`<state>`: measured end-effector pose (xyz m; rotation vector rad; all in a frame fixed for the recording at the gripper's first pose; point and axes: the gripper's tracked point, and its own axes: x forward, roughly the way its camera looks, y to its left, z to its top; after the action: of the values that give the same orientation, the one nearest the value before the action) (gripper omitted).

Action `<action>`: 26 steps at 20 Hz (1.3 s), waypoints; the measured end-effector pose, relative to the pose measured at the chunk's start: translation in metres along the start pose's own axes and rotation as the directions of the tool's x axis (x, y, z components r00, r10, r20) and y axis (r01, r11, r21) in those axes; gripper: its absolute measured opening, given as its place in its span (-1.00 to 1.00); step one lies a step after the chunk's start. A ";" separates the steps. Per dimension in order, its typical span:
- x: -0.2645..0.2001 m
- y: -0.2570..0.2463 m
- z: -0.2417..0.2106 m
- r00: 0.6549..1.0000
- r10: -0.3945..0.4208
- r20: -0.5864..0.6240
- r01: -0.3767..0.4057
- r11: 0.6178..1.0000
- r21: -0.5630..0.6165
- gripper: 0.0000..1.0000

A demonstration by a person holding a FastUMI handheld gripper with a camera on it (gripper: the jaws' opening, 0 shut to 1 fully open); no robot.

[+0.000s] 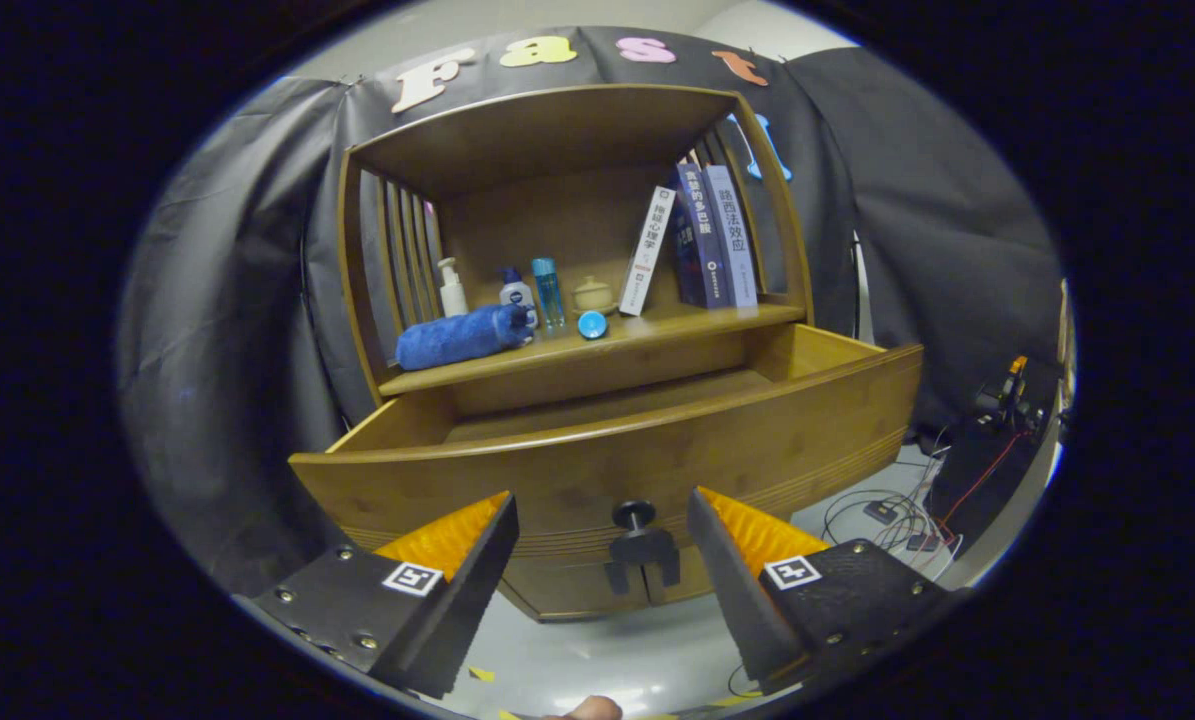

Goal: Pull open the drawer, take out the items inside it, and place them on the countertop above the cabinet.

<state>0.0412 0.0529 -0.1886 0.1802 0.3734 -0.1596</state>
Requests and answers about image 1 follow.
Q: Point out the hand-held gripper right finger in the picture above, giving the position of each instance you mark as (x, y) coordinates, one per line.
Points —
(732, 600)

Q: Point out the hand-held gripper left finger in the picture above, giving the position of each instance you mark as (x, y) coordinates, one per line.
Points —
(467, 610)

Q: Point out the black drawer knob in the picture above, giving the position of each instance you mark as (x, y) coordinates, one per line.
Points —
(635, 515)

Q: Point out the wooden drawer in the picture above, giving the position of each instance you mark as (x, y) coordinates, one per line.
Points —
(577, 460)

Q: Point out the blue cosmetic tube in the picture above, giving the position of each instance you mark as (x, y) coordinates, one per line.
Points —
(592, 325)

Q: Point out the wooden cabinet door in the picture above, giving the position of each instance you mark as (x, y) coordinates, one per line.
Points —
(694, 592)
(567, 592)

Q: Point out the wooden countertop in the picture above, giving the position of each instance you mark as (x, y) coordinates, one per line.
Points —
(657, 330)

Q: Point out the wooden cabinet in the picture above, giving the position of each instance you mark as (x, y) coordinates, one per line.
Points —
(557, 140)

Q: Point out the black power adapter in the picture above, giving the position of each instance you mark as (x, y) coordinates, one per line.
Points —
(922, 542)
(879, 512)

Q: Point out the blue rolled towel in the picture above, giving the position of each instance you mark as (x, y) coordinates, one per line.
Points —
(457, 340)

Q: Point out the white pump bottle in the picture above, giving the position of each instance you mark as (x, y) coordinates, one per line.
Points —
(453, 300)

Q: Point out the white lotion bottle blue cap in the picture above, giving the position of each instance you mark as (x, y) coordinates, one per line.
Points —
(517, 295)

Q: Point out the clear blue bottle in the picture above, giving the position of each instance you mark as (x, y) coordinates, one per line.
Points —
(548, 295)

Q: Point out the beige lidded teacup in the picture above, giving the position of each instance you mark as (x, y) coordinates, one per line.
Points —
(594, 297)

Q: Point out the black rig with orange part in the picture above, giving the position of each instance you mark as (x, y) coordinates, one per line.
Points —
(1007, 395)

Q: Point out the pale lavender book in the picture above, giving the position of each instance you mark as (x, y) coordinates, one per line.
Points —
(737, 240)

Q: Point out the dark blue book white print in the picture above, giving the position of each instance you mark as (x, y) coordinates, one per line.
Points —
(707, 240)

